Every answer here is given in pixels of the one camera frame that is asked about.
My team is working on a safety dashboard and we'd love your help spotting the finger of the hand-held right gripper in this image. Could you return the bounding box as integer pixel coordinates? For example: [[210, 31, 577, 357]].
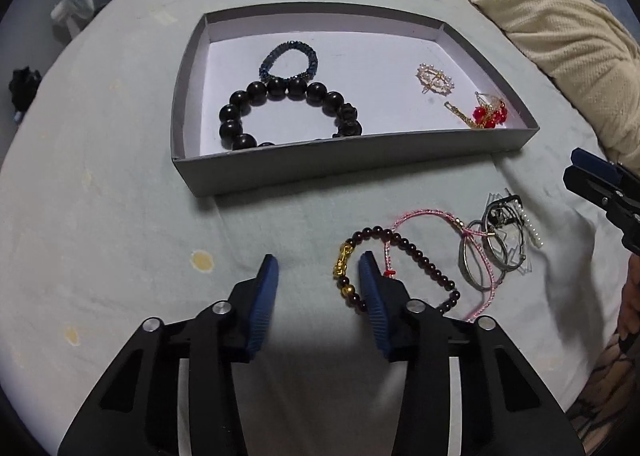
[[571, 147, 640, 198], [562, 164, 640, 225]]

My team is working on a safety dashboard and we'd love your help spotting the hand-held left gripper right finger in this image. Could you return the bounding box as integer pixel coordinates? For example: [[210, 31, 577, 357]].
[[357, 251, 586, 456]]

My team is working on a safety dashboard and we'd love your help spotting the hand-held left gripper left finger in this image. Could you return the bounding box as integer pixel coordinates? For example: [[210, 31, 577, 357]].
[[57, 254, 279, 456]]

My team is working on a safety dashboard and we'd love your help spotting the dark red bead bracelet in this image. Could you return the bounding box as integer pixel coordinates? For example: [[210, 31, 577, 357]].
[[333, 225, 461, 317]]

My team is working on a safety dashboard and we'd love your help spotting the grey cardboard box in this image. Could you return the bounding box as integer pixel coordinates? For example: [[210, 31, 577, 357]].
[[170, 2, 541, 197]]

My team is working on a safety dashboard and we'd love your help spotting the person's right hand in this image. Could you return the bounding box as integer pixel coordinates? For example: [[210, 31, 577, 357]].
[[617, 256, 640, 353]]

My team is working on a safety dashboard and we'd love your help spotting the black pearl hair clip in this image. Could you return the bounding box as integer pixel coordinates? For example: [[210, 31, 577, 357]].
[[484, 194, 545, 251]]

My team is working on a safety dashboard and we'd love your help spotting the large silver hoop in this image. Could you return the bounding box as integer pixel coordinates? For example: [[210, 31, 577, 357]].
[[458, 219, 506, 292]]

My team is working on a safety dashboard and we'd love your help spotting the red bead gold ornament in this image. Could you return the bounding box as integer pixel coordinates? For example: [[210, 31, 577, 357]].
[[443, 91, 511, 131]]

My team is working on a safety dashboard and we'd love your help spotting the small silver hoop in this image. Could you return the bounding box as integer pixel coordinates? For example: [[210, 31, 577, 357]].
[[482, 230, 529, 275]]

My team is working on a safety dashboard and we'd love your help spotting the dark patterned cloth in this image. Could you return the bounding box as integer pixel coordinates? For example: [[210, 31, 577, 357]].
[[564, 333, 640, 439]]

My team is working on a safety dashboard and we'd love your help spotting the beige textured blanket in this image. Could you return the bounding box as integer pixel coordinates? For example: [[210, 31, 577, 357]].
[[423, 0, 640, 173]]

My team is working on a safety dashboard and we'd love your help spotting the gold pearl brooch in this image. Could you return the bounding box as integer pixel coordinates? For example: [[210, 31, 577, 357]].
[[415, 62, 456, 97]]

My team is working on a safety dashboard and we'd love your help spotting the pale green bed sheet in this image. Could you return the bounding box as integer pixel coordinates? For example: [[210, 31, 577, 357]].
[[0, 0, 637, 456]]

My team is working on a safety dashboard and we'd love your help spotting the black object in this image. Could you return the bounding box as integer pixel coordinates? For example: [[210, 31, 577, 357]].
[[8, 65, 44, 113]]

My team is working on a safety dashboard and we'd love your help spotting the pink string bracelet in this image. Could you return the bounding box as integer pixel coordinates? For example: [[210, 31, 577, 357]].
[[382, 208, 507, 323]]

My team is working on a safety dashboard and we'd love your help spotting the large black bead bracelet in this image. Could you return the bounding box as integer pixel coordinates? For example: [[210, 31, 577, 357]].
[[218, 77, 364, 153]]

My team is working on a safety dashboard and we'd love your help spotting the dark blue beaded bracelet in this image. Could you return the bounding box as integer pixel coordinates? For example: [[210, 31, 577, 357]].
[[258, 41, 319, 83]]

